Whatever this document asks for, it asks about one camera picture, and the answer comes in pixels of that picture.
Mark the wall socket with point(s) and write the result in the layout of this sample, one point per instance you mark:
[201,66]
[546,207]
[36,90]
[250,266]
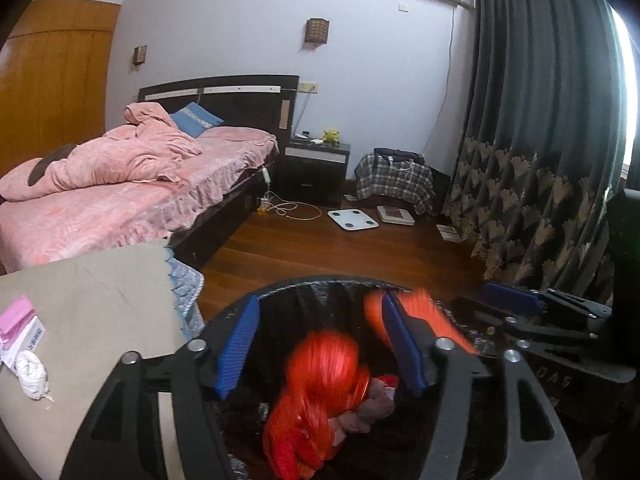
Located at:
[308,87]

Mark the wooden wardrobe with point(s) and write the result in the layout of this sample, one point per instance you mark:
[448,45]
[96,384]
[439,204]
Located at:
[60,85]

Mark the bed with dark headboard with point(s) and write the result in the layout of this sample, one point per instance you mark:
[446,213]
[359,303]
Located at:
[100,215]

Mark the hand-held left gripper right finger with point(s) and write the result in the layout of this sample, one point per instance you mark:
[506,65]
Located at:
[402,345]

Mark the dark patterned curtain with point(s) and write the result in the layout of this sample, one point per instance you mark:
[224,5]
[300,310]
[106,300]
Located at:
[525,85]

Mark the yellow plush toy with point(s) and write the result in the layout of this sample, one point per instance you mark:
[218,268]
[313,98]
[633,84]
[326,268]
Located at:
[331,136]

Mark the red and white scale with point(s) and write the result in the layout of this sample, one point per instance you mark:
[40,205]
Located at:
[395,215]

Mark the plaid cloth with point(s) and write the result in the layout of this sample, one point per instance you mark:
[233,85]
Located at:
[395,185]

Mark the white power strip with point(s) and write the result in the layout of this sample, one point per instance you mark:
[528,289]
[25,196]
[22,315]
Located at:
[266,176]

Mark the pale cloth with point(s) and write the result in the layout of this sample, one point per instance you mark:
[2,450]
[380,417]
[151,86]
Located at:
[365,410]

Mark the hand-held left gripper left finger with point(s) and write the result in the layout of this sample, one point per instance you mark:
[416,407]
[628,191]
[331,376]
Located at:
[237,350]

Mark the white booklet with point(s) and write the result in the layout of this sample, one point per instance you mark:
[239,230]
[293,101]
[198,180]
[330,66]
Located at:
[449,233]

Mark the small wall lamp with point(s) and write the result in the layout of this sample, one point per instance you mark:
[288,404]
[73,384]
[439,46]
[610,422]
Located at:
[140,55]

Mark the dark nightstand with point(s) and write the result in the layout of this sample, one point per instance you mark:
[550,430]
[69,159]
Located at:
[315,180]

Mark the light blue quilted cover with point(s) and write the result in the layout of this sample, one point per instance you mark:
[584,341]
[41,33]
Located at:
[185,290]

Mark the dark bag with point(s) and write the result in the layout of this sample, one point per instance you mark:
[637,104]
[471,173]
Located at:
[397,156]

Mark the blue pillow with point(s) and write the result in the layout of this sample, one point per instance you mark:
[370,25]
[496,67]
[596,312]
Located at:
[197,119]

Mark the dark brown cushion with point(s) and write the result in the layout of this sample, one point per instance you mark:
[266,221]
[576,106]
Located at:
[47,162]

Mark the white bathroom scale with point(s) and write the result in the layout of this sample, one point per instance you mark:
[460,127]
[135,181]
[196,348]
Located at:
[352,219]

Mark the red cloth strip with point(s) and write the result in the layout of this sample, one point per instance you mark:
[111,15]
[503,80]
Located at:
[386,381]

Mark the pink duvet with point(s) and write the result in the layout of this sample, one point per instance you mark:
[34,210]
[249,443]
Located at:
[110,160]

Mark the trash bin with black liner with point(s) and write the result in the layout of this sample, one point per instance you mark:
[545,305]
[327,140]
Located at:
[320,310]

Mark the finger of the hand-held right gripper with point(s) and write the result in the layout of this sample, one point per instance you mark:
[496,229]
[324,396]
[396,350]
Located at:
[510,297]
[550,332]

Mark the crumpled white tissue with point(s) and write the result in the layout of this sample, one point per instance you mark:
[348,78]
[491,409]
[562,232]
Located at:
[31,375]

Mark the pink and white box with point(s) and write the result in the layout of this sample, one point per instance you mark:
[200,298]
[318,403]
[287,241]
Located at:
[20,325]

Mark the large wall lamp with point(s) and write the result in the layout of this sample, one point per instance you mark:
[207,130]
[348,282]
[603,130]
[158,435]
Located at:
[318,32]

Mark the orange foam net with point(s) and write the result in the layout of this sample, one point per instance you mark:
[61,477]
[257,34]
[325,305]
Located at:
[430,305]
[325,360]

